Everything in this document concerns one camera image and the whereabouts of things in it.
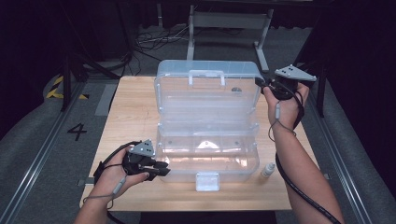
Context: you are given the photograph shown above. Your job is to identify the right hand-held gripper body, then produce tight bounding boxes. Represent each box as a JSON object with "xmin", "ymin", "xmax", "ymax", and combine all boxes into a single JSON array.
[{"xmin": 267, "ymin": 63, "xmax": 318, "ymax": 102}]

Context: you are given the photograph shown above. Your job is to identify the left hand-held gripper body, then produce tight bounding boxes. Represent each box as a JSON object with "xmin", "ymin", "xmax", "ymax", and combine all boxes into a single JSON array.
[{"xmin": 122, "ymin": 138, "xmax": 157, "ymax": 175}]

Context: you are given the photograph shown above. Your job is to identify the clear plastic storage box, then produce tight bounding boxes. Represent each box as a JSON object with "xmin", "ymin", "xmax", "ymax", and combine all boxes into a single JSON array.
[{"xmin": 153, "ymin": 59, "xmax": 262, "ymax": 192}]

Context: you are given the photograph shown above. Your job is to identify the clear plastic tray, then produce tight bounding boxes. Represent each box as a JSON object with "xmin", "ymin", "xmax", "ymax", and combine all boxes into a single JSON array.
[{"xmin": 156, "ymin": 98, "xmax": 262, "ymax": 138}]

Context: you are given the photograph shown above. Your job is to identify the small white dropper bottle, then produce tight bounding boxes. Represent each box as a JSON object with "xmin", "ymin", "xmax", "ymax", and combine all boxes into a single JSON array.
[{"xmin": 261, "ymin": 161, "xmax": 276, "ymax": 179}]

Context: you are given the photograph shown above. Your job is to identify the person's right hand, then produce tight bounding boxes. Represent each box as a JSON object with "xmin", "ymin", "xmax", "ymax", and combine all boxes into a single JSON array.
[{"xmin": 262, "ymin": 81, "xmax": 311, "ymax": 132}]

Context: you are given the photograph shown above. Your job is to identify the person's left hand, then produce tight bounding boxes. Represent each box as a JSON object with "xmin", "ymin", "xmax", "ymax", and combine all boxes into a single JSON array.
[{"xmin": 92, "ymin": 146, "xmax": 150, "ymax": 201}]

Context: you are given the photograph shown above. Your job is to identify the black metal stand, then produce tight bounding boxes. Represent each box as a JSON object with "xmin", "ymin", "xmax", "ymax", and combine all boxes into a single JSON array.
[{"xmin": 292, "ymin": 58, "xmax": 329, "ymax": 119}]

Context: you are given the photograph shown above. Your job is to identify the black tripod stand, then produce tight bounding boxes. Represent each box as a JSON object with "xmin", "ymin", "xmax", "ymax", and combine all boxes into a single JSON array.
[{"xmin": 60, "ymin": 51, "xmax": 121, "ymax": 113}]

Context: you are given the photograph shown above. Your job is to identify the yellow black floor tape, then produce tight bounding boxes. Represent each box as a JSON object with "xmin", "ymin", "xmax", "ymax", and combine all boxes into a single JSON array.
[{"xmin": 45, "ymin": 76, "xmax": 91, "ymax": 101}]

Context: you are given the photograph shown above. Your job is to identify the grey right wrist strap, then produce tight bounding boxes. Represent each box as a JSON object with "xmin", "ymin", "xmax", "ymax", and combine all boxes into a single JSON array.
[{"xmin": 267, "ymin": 102, "xmax": 297, "ymax": 143}]

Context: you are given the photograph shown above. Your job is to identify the grey wrist strap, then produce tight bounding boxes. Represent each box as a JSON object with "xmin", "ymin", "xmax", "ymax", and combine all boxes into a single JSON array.
[
  {"xmin": 81, "ymin": 175, "xmax": 129, "ymax": 210},
  {"xmin": 267, "ymin": 102, "xmax": 297, "ymax": 143}
]

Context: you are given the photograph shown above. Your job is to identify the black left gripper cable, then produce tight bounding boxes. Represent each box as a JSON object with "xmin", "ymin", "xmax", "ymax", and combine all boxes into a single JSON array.
[{"xmin": 92, "ymin": 140, "xmax": 142, "ymax": 185}]

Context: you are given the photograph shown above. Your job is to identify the grey left wrist strap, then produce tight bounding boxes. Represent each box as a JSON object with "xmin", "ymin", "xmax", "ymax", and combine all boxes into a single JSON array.
[{"xmin": 81, "ymin": 175, "xmax": 129, "ymax": 210}]

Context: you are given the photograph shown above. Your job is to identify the grey metal stand frame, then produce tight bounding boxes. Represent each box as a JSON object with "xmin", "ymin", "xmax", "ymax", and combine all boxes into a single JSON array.
[{"xmin": 185, "ymin": 4, "xmax": 276, "ymax": 75}]

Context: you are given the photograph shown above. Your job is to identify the bundle of floor cables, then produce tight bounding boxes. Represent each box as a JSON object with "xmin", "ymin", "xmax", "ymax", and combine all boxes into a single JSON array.
[{"xmin": 134, "ymin": 23, "xmax": 201, "ymax": 78}]

